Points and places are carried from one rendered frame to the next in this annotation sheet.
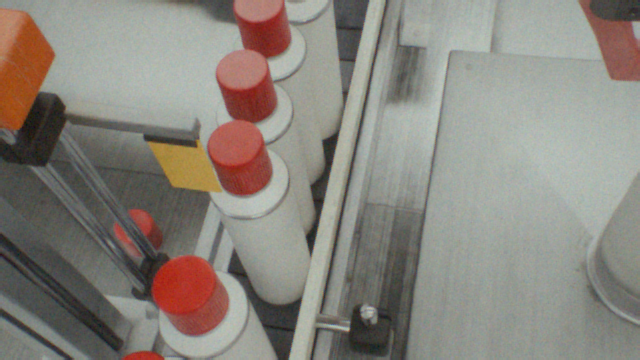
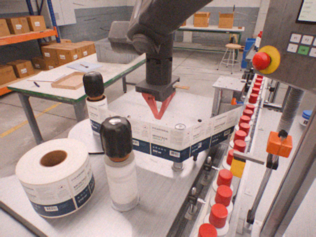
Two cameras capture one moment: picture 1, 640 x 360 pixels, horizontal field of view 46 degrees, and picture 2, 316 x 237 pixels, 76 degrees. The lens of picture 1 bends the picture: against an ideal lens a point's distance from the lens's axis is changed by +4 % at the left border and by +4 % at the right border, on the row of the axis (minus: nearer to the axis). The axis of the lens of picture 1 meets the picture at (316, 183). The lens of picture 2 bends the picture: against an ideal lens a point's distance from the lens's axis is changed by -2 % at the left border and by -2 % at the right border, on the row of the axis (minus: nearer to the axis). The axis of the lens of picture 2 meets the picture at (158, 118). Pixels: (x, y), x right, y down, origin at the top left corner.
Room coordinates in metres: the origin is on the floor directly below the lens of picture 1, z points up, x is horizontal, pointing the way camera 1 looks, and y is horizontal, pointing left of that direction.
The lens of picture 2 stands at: (0.59, -0.07, 1.44)
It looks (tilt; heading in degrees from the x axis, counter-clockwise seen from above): 31 degrees down; 187
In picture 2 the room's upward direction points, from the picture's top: straight up
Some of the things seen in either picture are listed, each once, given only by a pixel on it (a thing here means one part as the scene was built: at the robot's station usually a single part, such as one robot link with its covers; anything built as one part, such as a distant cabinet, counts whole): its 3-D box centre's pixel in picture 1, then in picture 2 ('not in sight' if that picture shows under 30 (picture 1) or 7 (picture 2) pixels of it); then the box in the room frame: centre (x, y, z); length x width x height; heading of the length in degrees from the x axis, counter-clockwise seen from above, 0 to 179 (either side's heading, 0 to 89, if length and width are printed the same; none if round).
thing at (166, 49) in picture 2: not in sight; (156, 43); (0.16, -0.13, 1.36); 0.07 x 0.06 x 0.07; 77
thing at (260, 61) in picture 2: not in sight; (262, 60); (0.13, 0.09, 1.33); 0.04 x 0.03 x 0.04; 34
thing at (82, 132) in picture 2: not in sight; (101, 132); (-0.17, -0.44, 0.89); 0.31 x 0.31 x 0.01
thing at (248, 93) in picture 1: (268, 157); (217, 218); (0.28, 0.03, 0.98); 0.05 x 0.05 x 0.20
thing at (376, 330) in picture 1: (371, 335); (192, 201); (0.17, -0.02, 0.89); 0.03 x 0.03 x 0.12; 69
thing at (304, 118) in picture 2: not in sight; (308, 118); (-0.47, 0.64, 0.87); 0.07 x 0.07 x 0.07
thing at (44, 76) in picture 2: not in sight; (45, 77); (-1.05, -1.33, 0.81); 0.38 x 0.36 x 0.02; 166
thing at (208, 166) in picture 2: not in sight; (211, 170); (0.02, 0.05, 0.89); 0.06 x 0.03 x 0.12; 69
